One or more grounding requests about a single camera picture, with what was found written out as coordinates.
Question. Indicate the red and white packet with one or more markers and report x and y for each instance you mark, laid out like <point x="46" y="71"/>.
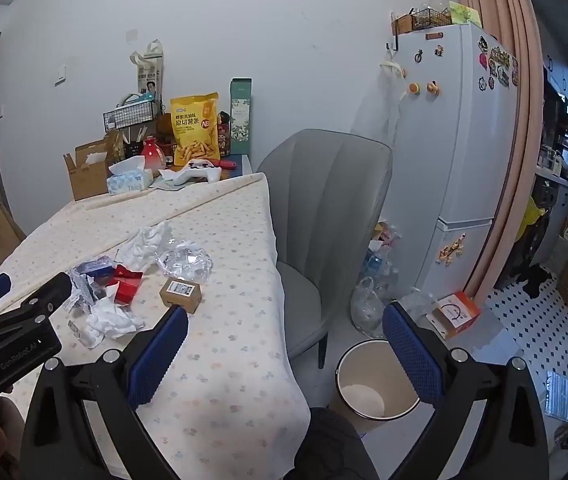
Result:
<point x="128" y="272"/>

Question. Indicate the clear plastic wrapper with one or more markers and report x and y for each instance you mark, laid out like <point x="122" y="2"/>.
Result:
<point x="186" y="260"/>

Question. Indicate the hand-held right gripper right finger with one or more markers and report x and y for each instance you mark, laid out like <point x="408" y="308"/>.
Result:
<point x="409" y="355"/>

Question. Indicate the dotted cream tablecloth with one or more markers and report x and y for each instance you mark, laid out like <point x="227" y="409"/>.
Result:
<point x="224" y="240"/>

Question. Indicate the red tin can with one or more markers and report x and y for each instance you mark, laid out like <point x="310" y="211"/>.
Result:
<point x="224" y="135"/>

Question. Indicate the white plastic bag of waste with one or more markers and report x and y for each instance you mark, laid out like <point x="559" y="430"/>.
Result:
<point x="381" y="250"/>

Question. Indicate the black cloth on floor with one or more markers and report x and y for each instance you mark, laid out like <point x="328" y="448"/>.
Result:
<point x="534" y="280"/>

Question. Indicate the cluster of fridge magnets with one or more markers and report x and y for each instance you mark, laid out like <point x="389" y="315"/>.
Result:
<point x="499" y="67"/>

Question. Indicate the small wooden crate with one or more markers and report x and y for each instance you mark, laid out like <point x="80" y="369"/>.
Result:
<point x="403" y="25"/>

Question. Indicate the blue and white wrapper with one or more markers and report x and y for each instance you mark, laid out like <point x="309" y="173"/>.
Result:
<point x="89" y="277"/>

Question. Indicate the yellow plastic bag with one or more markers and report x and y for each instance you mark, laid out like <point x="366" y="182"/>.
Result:
<point x="531" y="217"/>

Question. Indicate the yellow snack bag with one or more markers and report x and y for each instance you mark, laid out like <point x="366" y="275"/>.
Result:
<point x="195" y="130"/>

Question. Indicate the pink curtain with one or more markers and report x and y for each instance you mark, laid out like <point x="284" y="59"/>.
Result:
<point x="509" y="110"/>

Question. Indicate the white printed tote bag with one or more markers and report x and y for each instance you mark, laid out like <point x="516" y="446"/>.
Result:
<point x="150" y="75"/>

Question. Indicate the blue tissue box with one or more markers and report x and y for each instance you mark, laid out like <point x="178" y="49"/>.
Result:
<point x="126" y="180"/>

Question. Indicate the green paper sheet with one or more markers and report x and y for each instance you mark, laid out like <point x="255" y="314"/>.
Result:
<point x="464" y="12"/>

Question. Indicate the red vase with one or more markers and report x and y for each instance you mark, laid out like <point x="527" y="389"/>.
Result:
<point x="153" y="157"/>

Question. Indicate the white game controller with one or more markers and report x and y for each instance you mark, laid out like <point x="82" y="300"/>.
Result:
<point x="191" y="172"/>

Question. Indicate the silver foil packet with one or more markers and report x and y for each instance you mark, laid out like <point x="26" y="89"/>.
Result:
<point x="560" y="395"/>

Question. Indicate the black over-door hook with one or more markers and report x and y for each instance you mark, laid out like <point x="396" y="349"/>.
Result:
<point x="393" y="40"/>

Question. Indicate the small labelled cardboard box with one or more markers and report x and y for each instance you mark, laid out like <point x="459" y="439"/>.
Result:
<point x="179" y="295"/>

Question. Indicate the white refrigerator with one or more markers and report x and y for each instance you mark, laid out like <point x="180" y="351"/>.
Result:
<point x="454" y="150"/>

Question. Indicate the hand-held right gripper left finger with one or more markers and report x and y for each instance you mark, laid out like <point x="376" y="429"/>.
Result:
<point x="159" y="355"/>

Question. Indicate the clear plastic bag of bottles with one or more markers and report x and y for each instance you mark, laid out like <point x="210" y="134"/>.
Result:
<point x="369" y="310"/>

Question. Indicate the white hanging bag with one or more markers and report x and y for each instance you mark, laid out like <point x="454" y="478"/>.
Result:
<point x="393" y="90"/>

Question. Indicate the orange figures magnet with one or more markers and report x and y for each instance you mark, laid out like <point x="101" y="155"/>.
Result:
<point x="451" y="250"/>

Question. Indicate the white light switch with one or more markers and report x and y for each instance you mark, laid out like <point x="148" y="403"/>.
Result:
<point x="61" y="74"/>

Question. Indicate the grey upholstered chair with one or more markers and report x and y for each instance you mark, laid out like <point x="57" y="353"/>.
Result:
<point x="324" y="200"/>

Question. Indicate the torn red carton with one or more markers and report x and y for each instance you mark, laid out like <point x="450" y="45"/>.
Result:
<point x="128" y="292"/>

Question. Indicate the orange round magnet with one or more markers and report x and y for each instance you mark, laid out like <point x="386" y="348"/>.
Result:
<point x="414" y="88"/>

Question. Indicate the open brown cardboard box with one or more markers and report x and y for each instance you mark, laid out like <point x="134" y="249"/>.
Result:
<point x="86" y="180"/>

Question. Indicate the tall green box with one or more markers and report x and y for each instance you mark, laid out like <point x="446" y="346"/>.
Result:
<point x="240" y="115"/>

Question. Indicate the orange and white box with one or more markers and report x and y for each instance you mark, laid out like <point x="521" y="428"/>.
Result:
<point x="456" y="315"/>

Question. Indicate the cream bin with black rim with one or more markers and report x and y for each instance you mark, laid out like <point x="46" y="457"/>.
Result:
<point x="364" y="390"/>

